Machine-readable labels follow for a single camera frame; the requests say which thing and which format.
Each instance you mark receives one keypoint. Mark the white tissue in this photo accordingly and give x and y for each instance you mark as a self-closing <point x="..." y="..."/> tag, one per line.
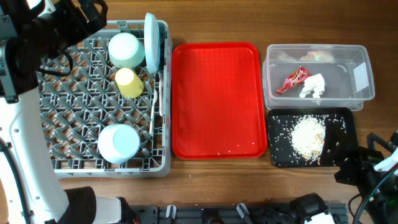
<point x="314" y="85"/>

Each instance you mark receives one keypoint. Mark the pile of white rice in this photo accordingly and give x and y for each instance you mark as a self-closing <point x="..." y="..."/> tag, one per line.
<point x="308" y="137"/>

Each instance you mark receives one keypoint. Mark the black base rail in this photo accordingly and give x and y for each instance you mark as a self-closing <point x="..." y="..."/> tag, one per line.
<point x="310" y="208"/>

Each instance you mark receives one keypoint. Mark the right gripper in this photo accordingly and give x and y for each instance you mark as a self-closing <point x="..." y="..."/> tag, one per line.
<point x="362" y="160"/>

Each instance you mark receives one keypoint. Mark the white fork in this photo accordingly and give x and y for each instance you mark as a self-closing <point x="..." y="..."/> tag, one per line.
<point x="161" y="93"/>

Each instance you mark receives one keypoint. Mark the red snack wrapper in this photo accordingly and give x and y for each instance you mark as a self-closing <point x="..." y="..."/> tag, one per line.
<point x="296" y="78"/>

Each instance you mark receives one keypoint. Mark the light blue plate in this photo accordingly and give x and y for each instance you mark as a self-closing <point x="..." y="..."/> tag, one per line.
<point x="152" y="43"/>

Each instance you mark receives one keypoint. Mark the white spoon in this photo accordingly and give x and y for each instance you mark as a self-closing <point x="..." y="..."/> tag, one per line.
<point x="152" y="114"/>

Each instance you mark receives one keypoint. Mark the yellow plastic cup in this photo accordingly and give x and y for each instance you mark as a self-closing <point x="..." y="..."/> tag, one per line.
<point x="129" y="84"/>

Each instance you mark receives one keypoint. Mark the green bowl with rice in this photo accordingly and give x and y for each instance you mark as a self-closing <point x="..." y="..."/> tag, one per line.
<point x="117" y="143"/>

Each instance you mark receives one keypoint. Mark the black plastic tray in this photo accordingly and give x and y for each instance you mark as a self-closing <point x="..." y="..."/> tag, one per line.
<point x="280" y="123"/>

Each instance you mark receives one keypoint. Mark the clear plastic bin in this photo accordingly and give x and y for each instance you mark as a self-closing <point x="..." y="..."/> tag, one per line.
<point x="346" y="70"/>

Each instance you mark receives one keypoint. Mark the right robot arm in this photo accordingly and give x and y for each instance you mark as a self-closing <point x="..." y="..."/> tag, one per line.
<point x="379" y="201"/>

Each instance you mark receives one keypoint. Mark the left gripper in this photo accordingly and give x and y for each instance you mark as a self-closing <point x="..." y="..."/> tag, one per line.
<point x="67" y="10"/>

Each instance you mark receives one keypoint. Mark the red plastic tray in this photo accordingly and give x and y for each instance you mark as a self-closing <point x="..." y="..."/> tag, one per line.
<point x="217" y="103"/>

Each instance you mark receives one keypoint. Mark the grey dishwasher rack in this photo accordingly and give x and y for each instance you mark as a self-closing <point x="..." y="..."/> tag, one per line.
<point x="75" y="109"/>

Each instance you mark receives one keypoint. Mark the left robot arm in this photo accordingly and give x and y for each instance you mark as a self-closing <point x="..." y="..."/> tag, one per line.
<point x="30" y="34"/>

